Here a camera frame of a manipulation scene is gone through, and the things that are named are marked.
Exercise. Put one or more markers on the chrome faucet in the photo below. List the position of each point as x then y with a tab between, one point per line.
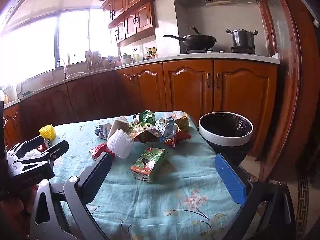
63	66

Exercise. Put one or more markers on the dish rack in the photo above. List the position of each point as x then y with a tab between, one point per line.
93	60

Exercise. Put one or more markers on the white rice cooker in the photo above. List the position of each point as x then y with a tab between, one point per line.
126	59

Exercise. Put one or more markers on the red snack wrapper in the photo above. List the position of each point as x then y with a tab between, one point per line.
98	151

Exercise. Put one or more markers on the patterned floor rug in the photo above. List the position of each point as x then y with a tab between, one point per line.
302	205

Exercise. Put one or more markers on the wooden door frame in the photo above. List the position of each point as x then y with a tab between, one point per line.
285	80

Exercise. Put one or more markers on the green milk carton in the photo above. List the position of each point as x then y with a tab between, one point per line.
148	165

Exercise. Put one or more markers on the gold foil bag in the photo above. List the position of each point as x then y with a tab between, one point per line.
182	123

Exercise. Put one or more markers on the red and orange wrapper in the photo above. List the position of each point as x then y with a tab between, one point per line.
178	138

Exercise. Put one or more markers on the white tissue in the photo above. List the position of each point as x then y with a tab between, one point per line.
32	153

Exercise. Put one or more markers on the steel cooking pot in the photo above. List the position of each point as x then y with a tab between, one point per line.
242	38

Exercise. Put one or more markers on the spice jars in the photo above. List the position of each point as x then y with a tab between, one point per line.
151	53

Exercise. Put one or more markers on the black wok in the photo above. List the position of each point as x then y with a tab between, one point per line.
200	40

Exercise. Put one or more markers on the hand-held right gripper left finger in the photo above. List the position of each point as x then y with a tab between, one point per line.
96	177

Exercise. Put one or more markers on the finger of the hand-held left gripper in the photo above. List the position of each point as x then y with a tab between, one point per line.
57	150
26	146

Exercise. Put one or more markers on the teal floral tablecloth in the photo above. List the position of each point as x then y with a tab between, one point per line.
175	192

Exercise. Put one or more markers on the wooden base cabinets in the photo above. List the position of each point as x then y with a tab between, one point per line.
190	87

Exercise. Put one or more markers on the wooden wall cabinets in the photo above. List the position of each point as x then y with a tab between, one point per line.
140	12

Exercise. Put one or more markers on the kitchen window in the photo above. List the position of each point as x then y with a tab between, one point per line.
37	45

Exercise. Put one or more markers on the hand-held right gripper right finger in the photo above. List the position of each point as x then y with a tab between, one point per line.
228	177

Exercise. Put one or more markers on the white kettle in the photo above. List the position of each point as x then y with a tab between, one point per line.
10	93

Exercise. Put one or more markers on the orange and green snack bag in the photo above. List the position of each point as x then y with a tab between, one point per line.
145	135

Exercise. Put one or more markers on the yellow foam fruit net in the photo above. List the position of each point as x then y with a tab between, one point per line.
47	131

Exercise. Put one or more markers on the red drink can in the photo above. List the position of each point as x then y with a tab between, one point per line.
46	143

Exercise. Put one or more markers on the green foil wrapper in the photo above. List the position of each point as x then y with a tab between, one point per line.
147	116

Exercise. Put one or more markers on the white bin with black liner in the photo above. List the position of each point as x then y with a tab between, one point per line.
225	140

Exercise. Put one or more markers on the white foam fruit net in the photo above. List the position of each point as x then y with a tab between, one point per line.
120	143

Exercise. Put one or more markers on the gas stove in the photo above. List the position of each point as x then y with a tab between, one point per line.
220	50

